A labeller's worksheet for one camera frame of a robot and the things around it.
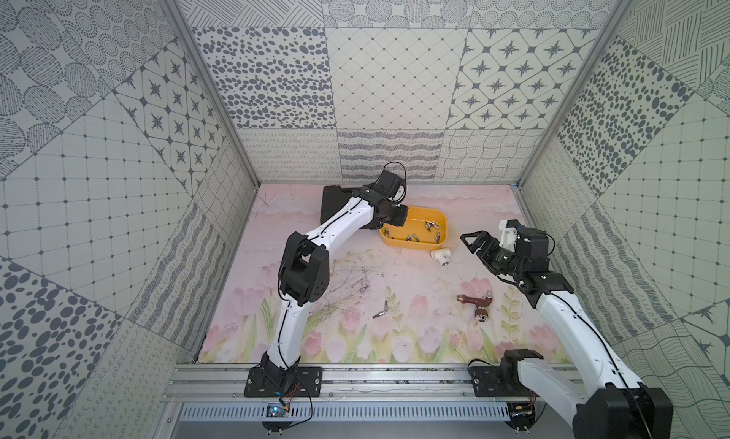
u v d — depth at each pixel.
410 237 1.04
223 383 0.75
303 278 0.55
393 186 0.75
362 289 0.91
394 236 1.04
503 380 0.68
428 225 1.07
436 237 1.04
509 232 0.73
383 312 0.86
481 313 0.84
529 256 0.60
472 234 0.76
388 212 0.72
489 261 0.72
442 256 0.95
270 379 0.65
